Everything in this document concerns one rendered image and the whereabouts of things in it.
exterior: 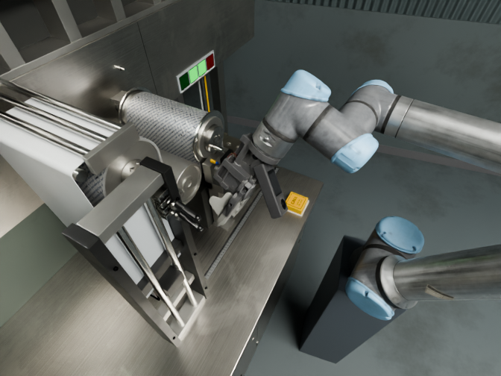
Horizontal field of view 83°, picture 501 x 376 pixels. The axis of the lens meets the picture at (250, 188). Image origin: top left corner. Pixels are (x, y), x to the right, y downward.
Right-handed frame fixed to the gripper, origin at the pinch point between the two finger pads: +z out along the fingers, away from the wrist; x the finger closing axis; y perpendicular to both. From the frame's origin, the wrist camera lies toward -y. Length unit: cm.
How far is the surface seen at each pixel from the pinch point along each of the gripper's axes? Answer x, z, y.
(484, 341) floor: -117, 30, -135
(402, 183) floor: -204, 8, -60
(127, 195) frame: 25.4, -11.3, 8.4
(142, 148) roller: 10.5, -7.1, 20.4
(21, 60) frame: 14, -4, 54
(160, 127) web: -6.7, -2.3, 30.9
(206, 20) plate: -52, -23, 63
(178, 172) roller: -2.2, 1.2, 17.7
